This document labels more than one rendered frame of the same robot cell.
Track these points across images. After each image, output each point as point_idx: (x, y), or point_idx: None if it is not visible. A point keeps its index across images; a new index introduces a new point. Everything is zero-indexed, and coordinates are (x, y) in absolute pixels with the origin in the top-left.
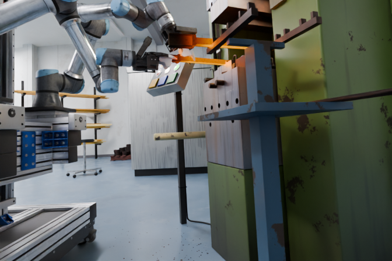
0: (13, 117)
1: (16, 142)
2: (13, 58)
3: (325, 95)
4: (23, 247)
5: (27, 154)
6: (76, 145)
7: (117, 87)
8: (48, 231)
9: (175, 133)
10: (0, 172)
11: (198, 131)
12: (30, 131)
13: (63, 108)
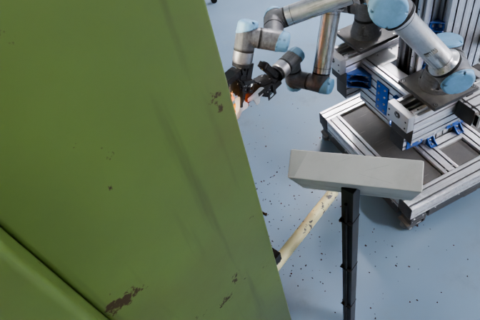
0: (333, 63)
1: (346, 80)
2: (418, 10)
3: None
4: (341, 135)
5: (379, 99)
6: (402, 136)
7: (286, 87)
8: (357, 151)
9: (312, 209)
10: (338, 88)
11: (291, 241)
12: (383, 86)
13: (411, 91)
